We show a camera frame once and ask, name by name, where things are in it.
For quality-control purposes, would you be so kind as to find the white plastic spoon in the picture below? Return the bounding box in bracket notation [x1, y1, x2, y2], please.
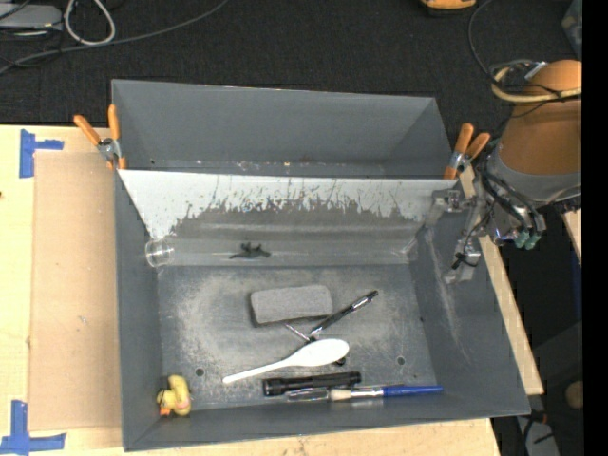
[221, 338, 351, 386]

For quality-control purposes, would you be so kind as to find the clear glass cup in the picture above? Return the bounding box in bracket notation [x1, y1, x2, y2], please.
[144, 236, 176, 269]

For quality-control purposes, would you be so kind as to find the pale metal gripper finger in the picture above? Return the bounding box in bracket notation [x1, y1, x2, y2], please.
[418, 188, 476, 231]
[443, 250, 482, 285]

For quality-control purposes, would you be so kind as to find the yellow rubber duck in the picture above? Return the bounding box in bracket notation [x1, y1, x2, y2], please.
[156, 373, 193, 418]

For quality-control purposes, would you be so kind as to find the small black toy animal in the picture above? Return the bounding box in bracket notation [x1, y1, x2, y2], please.
[229, 241, 272, 260]

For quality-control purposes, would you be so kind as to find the grey sponge block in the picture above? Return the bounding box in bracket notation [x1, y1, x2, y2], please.
[249, 283, 334, 328]

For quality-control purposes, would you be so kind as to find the brown cardboard board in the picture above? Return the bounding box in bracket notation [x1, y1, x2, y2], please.
[27, 151, 124, 432]

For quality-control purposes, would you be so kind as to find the thin silver metal piece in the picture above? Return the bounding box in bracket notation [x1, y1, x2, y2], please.
[283, 322, 317, 343]

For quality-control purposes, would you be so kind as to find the grey metal bin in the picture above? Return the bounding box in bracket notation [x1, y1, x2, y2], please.
[110, 78, 532, 451]

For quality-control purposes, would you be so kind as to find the black flashlight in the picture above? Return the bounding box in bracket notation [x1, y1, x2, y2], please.
[262, 370, 363, 397]

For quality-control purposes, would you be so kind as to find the blue handled brush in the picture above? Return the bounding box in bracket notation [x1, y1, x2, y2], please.
[329, 384, 445, 403]

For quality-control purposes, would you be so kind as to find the black and silver pen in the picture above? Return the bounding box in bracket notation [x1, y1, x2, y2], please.
[307, 290, 380, 339]

